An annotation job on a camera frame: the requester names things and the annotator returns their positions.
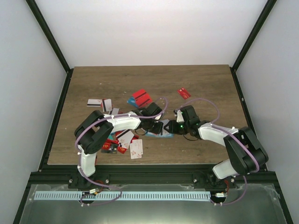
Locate white card black stripe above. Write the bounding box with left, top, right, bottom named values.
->
left=87, top=99, right=102, bottom=107

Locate red card far right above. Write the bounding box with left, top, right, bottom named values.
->
left=177, top=88, right=191, bottom=100

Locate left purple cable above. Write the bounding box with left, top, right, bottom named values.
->
left=74, top=97, right=169, bottom=207

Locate blue VIP card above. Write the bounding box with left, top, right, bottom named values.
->
left=127, top=97, right=138, bottom=108

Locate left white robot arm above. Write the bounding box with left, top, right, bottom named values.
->
left=74, top=103, right=165, bottom=189

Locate light blue slotted rail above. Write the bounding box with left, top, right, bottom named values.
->
left=34, top=191, right=211, bottom=202

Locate teal card holder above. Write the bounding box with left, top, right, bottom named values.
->
left=145, top=119, right=174, bottom=138

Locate white blossom card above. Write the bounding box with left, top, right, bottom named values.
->
left=129, top=139, right=143, bottom=159
left=116, top=129, right=134, bottom=149

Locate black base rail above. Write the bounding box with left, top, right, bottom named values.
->
left=30, top=163, right=278, bottom=187

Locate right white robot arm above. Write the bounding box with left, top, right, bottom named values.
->
left=164, top=105, right=269, bottom=188

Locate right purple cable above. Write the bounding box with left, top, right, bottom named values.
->
left=174, top=98, right=260, bottom=207

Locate black frame post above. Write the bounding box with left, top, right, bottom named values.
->
left=231, top=0, right=277, bottom=72
left=25, top=0, right=71, bottom=73

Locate purple cable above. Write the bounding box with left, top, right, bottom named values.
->
left=174, top=98, right=260, bottom=207
left=74, top=97, right=169, bottom=207

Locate white card vertical stripe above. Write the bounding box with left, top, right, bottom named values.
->
left=101, top=99, right=113, bottom=112

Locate black frame post right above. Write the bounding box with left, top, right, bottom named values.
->
left=231, top=0, right=277, bottom=72

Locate red vip card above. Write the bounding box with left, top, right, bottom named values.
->
left=101, top=139, right=111, bottom=151
left=117, top=145, right=127, bottom=154

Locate red VIP card left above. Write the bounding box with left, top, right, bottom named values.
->
left=101, top=139, right=111, bottom=151

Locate black frame post left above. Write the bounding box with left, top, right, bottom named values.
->
left=25, top=0, right=71, bottom=73

